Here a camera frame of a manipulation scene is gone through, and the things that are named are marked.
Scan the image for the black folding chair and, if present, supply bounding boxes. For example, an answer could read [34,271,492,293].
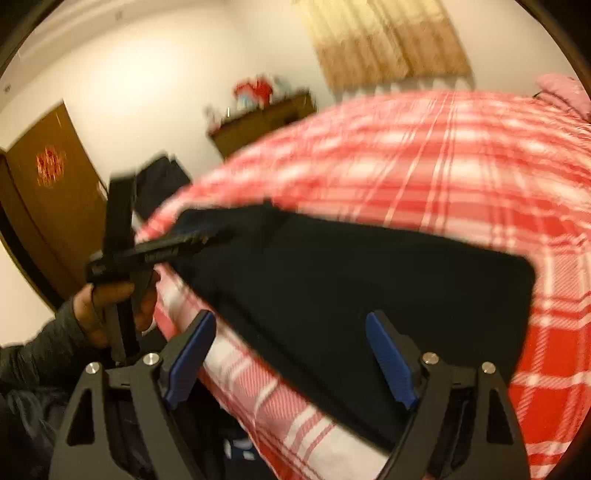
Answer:
[134,155,191,221]

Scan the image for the folded pink quilt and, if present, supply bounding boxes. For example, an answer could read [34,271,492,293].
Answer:
[536,73,590,122]

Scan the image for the black pants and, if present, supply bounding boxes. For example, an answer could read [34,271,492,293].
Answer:
[171,204,536,449]

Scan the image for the red white plaid bedspread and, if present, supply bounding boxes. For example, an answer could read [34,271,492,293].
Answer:
[138,91,590,479]

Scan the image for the dark wooden desk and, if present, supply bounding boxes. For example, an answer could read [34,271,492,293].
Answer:
[208,90,317,160]

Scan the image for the red gift bag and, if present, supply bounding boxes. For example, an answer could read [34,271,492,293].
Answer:
[233,77,273,109]

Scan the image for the left forearm dark sleeve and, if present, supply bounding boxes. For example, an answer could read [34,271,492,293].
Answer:
[1,299,111,396]

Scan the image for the person's left hand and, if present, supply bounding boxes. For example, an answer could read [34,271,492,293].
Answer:
[73,271,160,348]

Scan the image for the beige patterned curtain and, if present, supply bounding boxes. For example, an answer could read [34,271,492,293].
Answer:
[294,0,472,92]

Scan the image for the brown wooden door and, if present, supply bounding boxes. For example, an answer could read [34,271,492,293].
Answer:
[1,103,107,310]

